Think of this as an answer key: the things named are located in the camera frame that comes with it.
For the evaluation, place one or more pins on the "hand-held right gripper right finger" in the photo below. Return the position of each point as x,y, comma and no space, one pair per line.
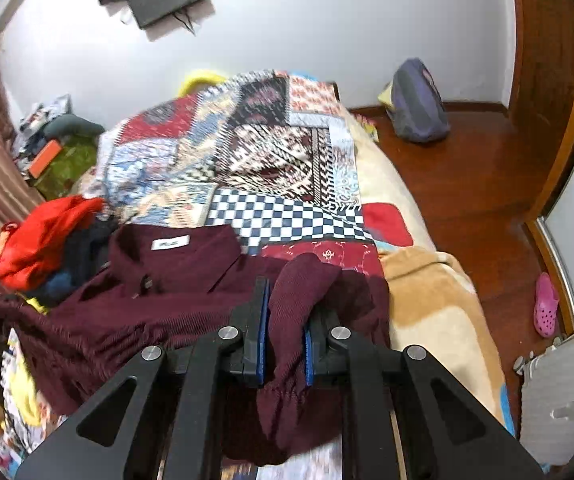
309,360

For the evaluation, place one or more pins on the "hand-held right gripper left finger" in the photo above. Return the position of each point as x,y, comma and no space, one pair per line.
264,330

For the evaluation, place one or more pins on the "maroon button shirt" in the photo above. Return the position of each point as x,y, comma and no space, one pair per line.
167,310

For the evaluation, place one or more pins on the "yellow garment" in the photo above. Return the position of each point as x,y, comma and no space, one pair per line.
22,395

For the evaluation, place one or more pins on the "red jacket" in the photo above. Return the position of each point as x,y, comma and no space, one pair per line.
42,240

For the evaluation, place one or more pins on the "dark garment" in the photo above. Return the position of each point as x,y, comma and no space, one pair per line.
84,255

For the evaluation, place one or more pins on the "floral bed sheet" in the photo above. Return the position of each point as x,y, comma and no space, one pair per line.
14,440

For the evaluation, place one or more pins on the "beige fleece blanket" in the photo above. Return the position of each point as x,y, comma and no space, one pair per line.
432,310

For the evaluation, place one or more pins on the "patchwork printed blanket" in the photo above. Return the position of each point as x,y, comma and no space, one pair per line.
267,160

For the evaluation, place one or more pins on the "orange box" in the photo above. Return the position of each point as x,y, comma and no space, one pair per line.
44,158

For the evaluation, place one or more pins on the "green patterned cloth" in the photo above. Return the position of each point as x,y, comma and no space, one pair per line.
69,167

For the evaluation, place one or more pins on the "grey plush pillow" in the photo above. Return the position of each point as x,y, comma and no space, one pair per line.
74,125

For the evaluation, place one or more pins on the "pink clog shoe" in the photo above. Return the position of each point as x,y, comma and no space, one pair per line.
546,305

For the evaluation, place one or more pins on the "white stickered suitcase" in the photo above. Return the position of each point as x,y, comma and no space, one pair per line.
562,400

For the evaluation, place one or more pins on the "yellow bag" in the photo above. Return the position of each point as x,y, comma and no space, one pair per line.
386,97

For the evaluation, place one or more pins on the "grey purple backpack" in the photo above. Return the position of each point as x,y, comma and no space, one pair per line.
419,105

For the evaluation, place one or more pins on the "wooden door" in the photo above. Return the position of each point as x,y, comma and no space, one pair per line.
547,85

